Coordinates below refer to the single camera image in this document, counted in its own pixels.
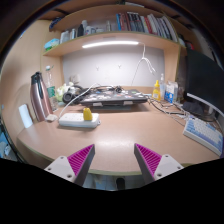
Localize blue white carton box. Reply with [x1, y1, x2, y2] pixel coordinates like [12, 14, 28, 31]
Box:
[164, 81, 178, 103]

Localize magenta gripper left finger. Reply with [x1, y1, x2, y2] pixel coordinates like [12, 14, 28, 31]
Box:
[45, 144, 95, 186]

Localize row of books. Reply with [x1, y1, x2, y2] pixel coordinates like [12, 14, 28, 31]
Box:
[116, 12, 178, 42]

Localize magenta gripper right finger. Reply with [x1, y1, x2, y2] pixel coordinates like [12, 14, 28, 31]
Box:
[134, 143, 183, 184]

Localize clear spray bottle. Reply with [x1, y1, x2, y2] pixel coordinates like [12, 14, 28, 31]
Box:
[159, 73, 165, 99]

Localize white charger cable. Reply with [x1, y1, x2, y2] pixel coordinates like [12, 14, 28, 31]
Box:
[59, 82, 101, 118]

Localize white power strip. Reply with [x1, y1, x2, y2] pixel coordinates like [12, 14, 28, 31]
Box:
[59, 113, 100, 128]

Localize pink metal thermos bottle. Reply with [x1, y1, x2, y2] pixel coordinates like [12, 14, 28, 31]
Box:
[30, 72, 53, 122]

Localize white hanging cable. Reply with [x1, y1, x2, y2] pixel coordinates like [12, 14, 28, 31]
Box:
[130, 42, 157, 87]

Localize yellow charger plug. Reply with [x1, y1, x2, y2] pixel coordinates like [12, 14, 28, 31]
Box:
[83, 108, 92, 121]

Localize black laptop with stickers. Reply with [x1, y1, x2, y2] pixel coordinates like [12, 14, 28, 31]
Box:
[80, 89, 147, 107]

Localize white blue keyboard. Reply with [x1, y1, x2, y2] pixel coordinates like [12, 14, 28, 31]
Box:
[183, 118, 223, 156]

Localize yellow glue bottle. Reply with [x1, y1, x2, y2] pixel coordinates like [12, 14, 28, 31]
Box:
[152, 81, 161, 101]

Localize LED light strip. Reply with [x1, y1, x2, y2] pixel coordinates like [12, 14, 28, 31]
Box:
[82, 41, 139, 49]

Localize black headphones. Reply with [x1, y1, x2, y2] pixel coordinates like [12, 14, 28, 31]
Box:
[62, 85, 84, 104]

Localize bundle of black cables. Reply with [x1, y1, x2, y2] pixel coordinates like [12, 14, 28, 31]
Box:
[146, 96, 194, 126]

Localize clear plastic water bottle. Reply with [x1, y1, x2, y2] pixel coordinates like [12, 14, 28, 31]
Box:
[45, 66, 58, 111]

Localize wooden wall shelf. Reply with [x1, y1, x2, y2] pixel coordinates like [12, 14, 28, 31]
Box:
[43, 5, 182, 57]

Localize black computer monitor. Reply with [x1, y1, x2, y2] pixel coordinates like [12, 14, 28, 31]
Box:
[183, 49, 224, 118]

